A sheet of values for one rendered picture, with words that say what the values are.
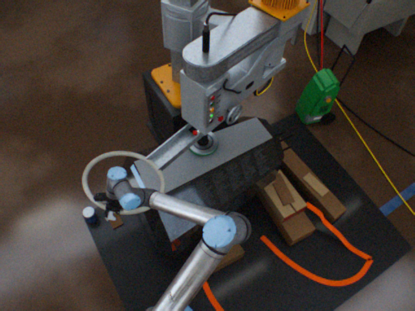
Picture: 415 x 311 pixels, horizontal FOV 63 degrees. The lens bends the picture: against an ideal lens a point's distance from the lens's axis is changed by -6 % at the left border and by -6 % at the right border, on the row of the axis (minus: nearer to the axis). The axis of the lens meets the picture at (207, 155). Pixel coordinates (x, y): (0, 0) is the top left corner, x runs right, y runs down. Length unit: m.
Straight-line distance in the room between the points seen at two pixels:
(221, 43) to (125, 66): 2.58
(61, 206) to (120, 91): 1.48
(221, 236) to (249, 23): 1.33
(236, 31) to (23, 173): 2.57
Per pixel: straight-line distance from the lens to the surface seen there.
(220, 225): 1.33
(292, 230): 3.15
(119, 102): 4.10
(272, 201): 3.11
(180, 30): 2.63
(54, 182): 3.67
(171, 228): 2.51
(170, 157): 2.26
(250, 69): 2.33
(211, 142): 2.59
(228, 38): 2.08
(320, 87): 3.70
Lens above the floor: 2.97
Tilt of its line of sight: 56 degrees down
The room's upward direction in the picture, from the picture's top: 3 degrees clockwise
